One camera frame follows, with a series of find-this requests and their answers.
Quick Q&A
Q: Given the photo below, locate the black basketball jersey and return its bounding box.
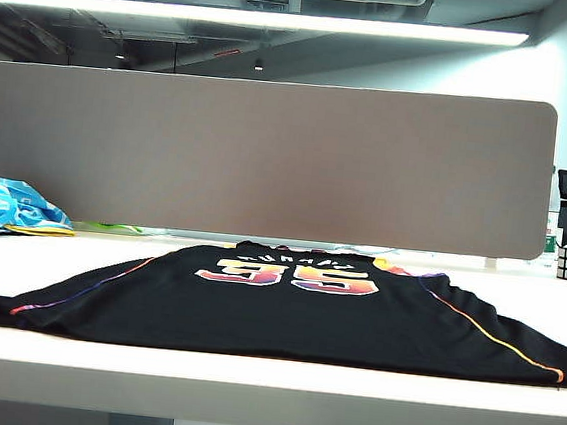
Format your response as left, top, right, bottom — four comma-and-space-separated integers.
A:
0, 216, 567, 390

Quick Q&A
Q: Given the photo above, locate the brown fabric desk divider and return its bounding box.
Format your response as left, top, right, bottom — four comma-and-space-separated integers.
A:
0, 49, 561, 267

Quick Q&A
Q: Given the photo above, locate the green white flat packet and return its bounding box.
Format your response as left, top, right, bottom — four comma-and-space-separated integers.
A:
72, 218, 146, 236

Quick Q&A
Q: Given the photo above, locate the long ceiling light strip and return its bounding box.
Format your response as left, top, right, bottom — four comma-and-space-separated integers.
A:
0, 0, 532, 55

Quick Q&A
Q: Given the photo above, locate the yellow flat cloth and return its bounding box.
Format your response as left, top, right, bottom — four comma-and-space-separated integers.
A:
3, 221, 78, 241

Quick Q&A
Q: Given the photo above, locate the clear bottle green label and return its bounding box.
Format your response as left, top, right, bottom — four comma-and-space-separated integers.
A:
542, 165, 567, 261

